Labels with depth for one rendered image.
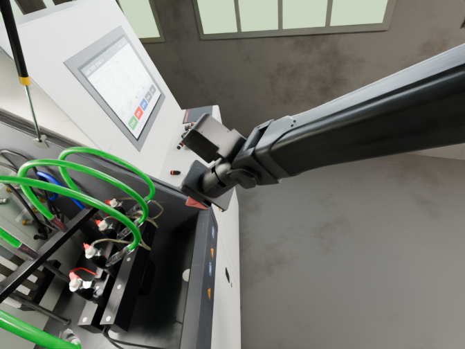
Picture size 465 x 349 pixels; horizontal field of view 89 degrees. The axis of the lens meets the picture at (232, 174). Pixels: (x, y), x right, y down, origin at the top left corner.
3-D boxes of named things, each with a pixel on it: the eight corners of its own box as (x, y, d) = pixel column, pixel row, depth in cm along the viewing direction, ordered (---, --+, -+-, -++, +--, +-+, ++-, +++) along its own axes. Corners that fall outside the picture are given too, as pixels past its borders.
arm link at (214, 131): (261, 187, 31) (287, 140, 35) (192, 129, 28) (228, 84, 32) (223, 194, 42) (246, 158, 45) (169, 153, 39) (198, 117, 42)
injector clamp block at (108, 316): (138, 338, 69) (113, 323, 59) (106, 340, 70) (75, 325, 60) (163, 236, 94) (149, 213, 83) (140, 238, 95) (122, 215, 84)
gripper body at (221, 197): (191, 163, 48) (210, 143, 43) (230, 190, 51) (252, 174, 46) (178, 186, 44) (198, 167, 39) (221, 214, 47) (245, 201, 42)
